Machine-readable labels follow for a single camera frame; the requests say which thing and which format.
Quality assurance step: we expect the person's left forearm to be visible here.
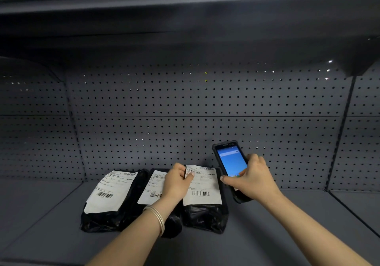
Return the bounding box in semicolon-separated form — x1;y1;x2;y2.
85;196;179;266

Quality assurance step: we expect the person's right hand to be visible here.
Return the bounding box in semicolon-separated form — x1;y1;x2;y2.
220;153;283;205

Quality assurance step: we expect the person's right forearm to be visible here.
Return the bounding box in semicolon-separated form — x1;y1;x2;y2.
261;189;373;266

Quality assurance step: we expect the dark grey metal shelf board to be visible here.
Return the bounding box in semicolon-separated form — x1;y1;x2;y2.
0;176;380;266

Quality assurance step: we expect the black parcel with white label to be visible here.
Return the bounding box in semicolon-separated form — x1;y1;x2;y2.
137;168;184;239
80;169;149;233
182;164;229;235

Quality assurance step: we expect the person's left hand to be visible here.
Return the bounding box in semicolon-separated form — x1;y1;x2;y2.
162;162;195;205

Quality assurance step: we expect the black handheld scanner phone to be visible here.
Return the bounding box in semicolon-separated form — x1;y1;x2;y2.
211;140;253;204

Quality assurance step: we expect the dark grey overhead shelf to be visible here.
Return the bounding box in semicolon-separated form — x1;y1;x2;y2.
0;0;380;77

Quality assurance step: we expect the dark grey pegboard back panel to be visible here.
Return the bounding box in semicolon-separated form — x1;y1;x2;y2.
0;57;380;193

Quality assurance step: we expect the silver bangle bracelet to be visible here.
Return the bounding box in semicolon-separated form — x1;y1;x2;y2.
143;205;165;237

